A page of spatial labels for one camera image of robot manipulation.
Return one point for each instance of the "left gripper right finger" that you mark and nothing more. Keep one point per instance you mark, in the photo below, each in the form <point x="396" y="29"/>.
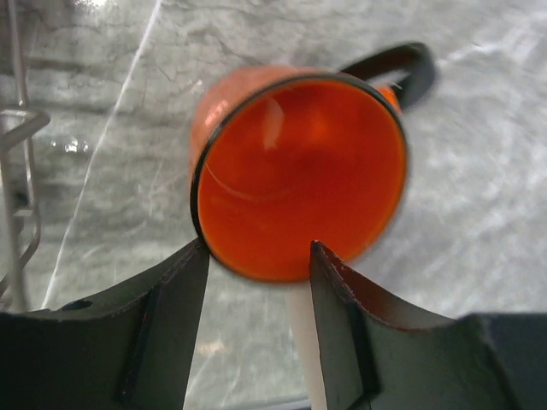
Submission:
<point x="378" y="351"/>

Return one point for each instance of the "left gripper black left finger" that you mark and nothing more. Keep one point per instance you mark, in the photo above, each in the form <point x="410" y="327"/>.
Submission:
<point x="127" y="347"/>

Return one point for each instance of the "orange mug black handle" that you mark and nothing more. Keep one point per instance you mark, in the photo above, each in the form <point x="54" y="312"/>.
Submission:
<point x="282" y="156"/>

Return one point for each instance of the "grey wire dish rack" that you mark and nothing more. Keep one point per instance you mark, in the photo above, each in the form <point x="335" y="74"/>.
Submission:
<point x="21" y="228"/>

